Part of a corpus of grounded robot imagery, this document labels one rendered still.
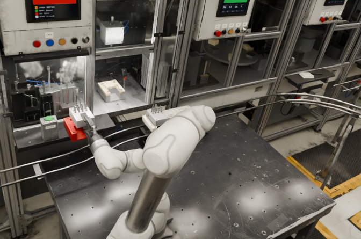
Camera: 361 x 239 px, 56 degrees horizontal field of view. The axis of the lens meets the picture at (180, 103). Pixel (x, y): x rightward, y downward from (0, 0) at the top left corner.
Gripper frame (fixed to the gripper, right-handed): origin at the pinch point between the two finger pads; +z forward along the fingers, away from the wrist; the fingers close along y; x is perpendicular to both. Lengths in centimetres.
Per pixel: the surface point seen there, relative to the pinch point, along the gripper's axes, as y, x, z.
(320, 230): -101, -169, -76
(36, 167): -22.9, 26.5, -1.8
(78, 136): -11.8, 2.5, 2.2
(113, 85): -7, -32, 39
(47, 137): -10.7, 18.3, 5.4
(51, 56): 32.6, 11.8, 15.0
